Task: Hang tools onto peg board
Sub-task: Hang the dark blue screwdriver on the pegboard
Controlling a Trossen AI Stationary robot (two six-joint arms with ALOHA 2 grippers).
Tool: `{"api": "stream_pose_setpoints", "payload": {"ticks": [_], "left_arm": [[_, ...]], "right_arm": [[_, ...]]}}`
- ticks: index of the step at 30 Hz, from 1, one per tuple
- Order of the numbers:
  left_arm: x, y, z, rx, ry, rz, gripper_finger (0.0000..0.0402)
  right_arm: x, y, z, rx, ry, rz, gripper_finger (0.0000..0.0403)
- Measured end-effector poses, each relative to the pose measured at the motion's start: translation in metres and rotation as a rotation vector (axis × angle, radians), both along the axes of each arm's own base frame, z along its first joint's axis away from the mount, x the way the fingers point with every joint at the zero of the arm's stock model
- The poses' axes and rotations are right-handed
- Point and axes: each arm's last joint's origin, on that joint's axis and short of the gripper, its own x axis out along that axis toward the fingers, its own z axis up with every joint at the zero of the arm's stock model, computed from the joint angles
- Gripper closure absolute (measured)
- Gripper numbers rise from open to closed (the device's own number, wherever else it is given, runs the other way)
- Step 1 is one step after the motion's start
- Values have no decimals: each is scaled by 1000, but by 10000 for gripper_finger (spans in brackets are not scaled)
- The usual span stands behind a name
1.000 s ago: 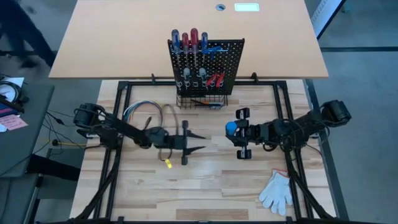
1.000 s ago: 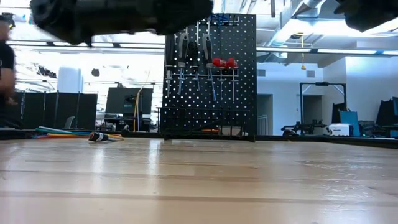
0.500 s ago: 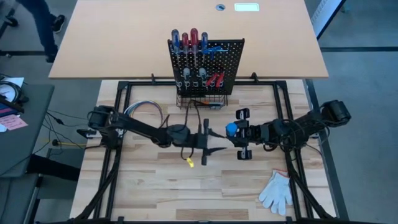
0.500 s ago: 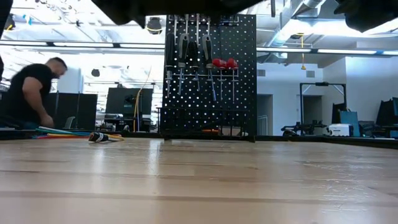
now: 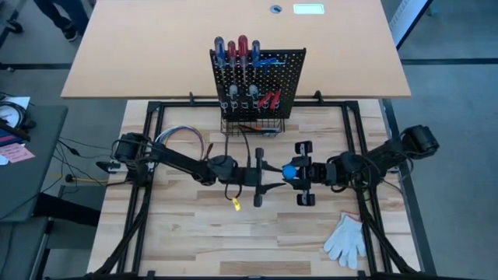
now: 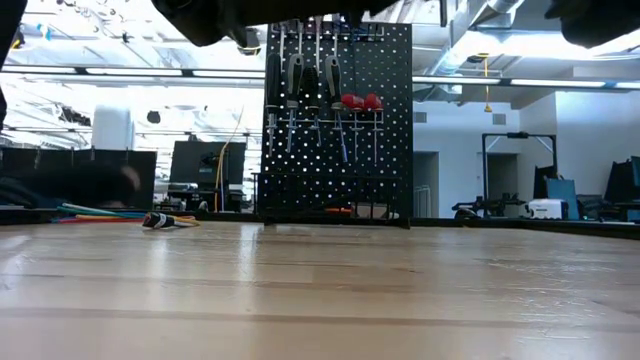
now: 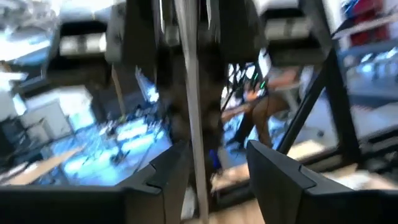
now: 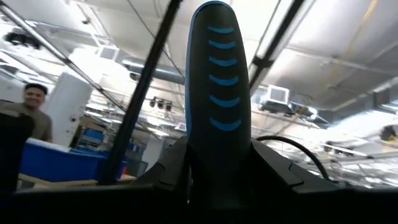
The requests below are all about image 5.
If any small blue clear screwdriver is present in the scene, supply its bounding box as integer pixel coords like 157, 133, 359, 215
251, 39, 261, 79

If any beige wooden desk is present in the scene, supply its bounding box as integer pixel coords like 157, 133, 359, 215
61, 0, 412, 99

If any small red clear screwdriver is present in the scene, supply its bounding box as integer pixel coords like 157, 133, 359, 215
226, 40, 237, 85

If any grey side table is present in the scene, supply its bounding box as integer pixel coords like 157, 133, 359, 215
0, 103, 70, 223

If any blue and black screwdriver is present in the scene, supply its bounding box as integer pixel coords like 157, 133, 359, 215
281, 164, 298, 181

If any black wire basket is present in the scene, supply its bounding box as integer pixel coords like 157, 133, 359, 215
220, 117, 286, 138

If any white knit work glove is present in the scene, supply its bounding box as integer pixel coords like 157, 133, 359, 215
324, 212, 368, 272

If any large red clear screwdriver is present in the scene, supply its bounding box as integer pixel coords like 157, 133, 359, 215
237, 34, 250, 86

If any pink paper note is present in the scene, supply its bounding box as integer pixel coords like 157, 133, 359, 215
0, 142, 37, 164

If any black aluminium table frame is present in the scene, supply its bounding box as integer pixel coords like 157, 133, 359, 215
89, 100, 425, 280

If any black device with cable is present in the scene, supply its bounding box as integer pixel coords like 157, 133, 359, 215
0, 100, 39, 143

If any orange-handled tool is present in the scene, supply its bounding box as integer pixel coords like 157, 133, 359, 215
251, 124, 281, 136

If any silver ring hook rail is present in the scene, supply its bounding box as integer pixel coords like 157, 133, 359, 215
219, 89, 282, 110

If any white paper sheet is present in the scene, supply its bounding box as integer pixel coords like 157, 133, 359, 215
0, 96, 32, 129

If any large blue clear screwdriver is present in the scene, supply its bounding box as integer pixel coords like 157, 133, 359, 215
213, 36, 226, 85

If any black chair caster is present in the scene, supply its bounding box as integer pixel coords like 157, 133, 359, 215
4, 18, 23, 34

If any white perforated panel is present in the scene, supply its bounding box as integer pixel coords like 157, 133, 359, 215
390, 0, 436, 51

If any yellow rod with black knob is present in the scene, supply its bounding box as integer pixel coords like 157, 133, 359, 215
65, 173, 110, 185

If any coloured wire bundle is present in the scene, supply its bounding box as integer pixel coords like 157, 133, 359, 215
153, 124, 206, 160

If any large black-handled screwdriver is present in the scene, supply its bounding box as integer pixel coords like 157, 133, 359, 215
216, 83, 229, 114

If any white rectangular desk plate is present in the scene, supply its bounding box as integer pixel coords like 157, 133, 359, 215
293, 3, 326, 16

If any blue T-handle hex key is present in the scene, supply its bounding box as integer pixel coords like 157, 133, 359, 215
258, 57, 282, 75

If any black metal pegboard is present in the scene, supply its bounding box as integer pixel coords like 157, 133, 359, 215
209, 47, 307, 120

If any person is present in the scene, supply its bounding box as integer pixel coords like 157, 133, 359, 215
33, 0, 91, 43

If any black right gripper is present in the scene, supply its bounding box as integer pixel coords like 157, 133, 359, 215
290, 141, 338, 206

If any black and grey screwdriver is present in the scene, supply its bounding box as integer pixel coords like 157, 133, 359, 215
248, 83, 260, 114
228, 83, 240, 114

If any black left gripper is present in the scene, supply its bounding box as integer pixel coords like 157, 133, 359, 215
235, 147, 287, 208

